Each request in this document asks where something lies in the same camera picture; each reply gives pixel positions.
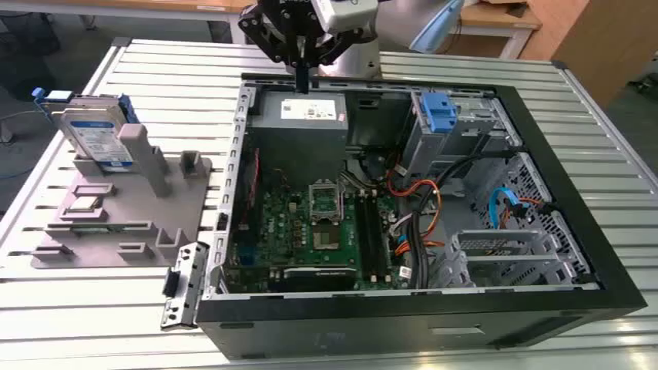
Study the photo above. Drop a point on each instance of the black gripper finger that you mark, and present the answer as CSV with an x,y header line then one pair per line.
x,y
339,48
264,34

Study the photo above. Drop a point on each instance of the hard disk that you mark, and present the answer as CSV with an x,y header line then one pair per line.
x,y
97,138

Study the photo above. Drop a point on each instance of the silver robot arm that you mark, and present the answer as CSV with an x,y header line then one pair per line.
x,y
354,65

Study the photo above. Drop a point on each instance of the metal disk bay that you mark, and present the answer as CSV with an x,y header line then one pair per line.
x,y
508,259

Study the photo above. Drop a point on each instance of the wooden top desk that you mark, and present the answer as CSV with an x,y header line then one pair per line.
x,y
175,4

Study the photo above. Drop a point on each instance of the blue plastic drive latch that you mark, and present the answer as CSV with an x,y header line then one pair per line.
x,y
436,112

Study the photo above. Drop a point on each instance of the grey power supply unit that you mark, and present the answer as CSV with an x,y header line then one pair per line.
x,y
297,146

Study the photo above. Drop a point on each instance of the metal optical drive cage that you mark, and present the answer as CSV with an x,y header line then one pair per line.
x,y
431,150

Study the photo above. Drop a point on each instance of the black RAM slot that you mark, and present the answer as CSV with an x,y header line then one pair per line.
x,y
371,235
364,235
379,235

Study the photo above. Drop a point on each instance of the green motherboard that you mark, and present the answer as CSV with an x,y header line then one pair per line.
x,y
277,231

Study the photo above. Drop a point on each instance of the CPU socket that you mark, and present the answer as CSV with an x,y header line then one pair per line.
x,y
327,237

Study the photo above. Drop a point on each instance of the wooden cabinet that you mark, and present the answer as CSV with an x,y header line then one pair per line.
x,y
606,46

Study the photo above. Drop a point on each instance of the grey parts rack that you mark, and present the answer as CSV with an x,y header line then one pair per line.
x,y
128,216

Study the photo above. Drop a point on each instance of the silver CPU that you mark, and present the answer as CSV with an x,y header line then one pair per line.
x,y
87,204

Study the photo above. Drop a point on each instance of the black graphics card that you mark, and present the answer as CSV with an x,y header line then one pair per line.
x,y
319,275

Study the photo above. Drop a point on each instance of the green RAM stick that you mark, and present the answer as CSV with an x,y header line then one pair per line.
x,y
97,229

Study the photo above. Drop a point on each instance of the black office chair base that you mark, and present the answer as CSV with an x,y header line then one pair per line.
x,y
648,83

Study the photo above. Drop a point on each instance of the black open PC case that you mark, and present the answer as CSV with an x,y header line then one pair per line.
x,y
411,312

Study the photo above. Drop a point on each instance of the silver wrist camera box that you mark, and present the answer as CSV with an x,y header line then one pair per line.
x,y
344,15

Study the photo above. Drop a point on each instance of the metal card retention bracket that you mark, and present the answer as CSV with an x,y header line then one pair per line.
x,y
187,285

